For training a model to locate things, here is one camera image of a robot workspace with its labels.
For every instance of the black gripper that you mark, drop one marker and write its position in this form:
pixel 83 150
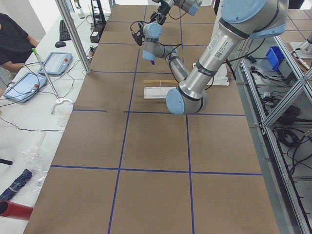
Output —
pixel 161 10

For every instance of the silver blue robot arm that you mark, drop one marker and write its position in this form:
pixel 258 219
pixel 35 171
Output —
pixel 240 19
pixel 188 6

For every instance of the wooden rack dowel near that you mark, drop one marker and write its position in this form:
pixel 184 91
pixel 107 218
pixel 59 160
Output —
pixel 160 81

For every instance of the white rack base tray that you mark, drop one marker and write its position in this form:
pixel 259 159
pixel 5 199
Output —
pixel 156 92

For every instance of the black keyboard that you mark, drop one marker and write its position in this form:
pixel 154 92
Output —
pixel 63 32

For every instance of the black computer mouse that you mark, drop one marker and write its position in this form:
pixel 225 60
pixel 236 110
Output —
pixel 60 44

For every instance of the blue teach pendant far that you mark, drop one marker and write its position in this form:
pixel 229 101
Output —
pixel 57 62

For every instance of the blue teach pendant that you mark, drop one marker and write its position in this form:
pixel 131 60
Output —
pixel 57 62
pixel 25 87

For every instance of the blue plastic bin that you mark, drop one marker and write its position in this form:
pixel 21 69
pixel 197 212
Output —
pixel 275 57

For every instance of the person in black shirt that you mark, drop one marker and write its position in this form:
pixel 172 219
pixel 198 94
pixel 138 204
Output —
pixel 15 44

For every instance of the blue teach pendant near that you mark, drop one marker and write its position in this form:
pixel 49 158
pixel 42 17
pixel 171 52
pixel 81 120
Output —
pixel 25 87

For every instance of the clear crumpled plastic bag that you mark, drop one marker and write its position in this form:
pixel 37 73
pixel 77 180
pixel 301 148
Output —
pixel 36 164

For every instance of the folded dark blue umbrella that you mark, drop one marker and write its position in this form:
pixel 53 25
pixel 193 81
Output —
pixel 18 184

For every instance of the red cylinder tube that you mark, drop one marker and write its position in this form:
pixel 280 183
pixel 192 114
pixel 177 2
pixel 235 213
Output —
pixel 14 210

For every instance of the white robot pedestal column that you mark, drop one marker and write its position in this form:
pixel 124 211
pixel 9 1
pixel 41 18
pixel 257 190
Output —
pixel 221 78

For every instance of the aluminium frame post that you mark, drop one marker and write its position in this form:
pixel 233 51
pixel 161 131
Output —
pixel 65 13

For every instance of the grabber stick green handle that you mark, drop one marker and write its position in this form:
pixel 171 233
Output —
pixel 59 100

